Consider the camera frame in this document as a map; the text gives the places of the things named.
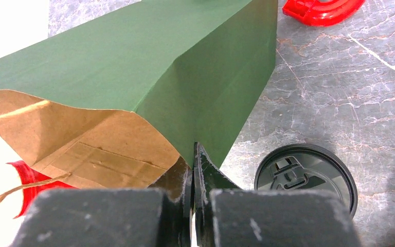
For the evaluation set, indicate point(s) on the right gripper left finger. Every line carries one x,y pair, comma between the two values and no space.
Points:
157,216

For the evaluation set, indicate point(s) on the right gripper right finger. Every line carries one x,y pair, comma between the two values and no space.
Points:
227,215

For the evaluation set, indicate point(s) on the black coffee cup lid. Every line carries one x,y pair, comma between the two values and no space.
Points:
307,166

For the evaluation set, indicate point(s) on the green paper bag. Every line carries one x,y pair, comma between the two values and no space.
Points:
119,100

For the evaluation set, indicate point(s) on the red plastic holder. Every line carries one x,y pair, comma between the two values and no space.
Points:
321,13

